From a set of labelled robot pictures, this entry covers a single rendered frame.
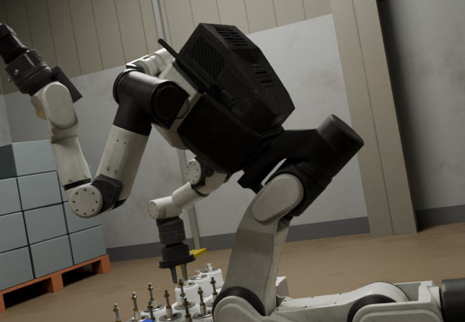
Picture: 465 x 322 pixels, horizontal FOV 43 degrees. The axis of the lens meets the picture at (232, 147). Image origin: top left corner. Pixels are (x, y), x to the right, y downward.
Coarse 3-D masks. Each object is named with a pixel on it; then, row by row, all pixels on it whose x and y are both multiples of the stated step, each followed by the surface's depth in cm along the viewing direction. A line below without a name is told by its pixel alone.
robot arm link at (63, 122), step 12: (48, 84) 136; (60, 84) 137; (48, 96) 135; (60, 96) 136; (48, 108) 135; (60, 108) 136; (72, 108) 137; (48, 120) 135; (60, 120) 135; (72, 120) 137; (48, 132) 138; (60, 132) 136; (72, 132) 138
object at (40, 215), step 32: (0, 160) 400; (32, 160) 404; (0, 192) 379; (32, 192) 400; (64, 192) 425; (0, 224) 374; (32, 224) 396; (64, 224) 420; (96, 224) 447; (0, 256) 371; (32, 256) 392; (64, 256) 415; (96, 256) 442; (0, 288) 367; (32, 288) 422
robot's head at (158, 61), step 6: (156, 54) 161; (162, 54) 160; (168, 54) 161; (144, 60) 156; (150, 60) 158; (156, 60) 159; (162, 60) 160; (168, 60) 161; (150, 66) 156; (156, 66) 159; (162, 66) 159; (156, 72) 159; (162, 72) 158
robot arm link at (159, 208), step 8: (152, 200) 195; (160, 200) 196; (168, 200) 197; (152, 208) 195; (160, 208) 193; (168, 208) 196; (176, 208) 198; (152, 216) 196; (160, 216) 194; (168, 216) 195; (176, 216) 198; (160, 224) 197; (168, 224) 195; (176, 224) 196; (160, 232) 197
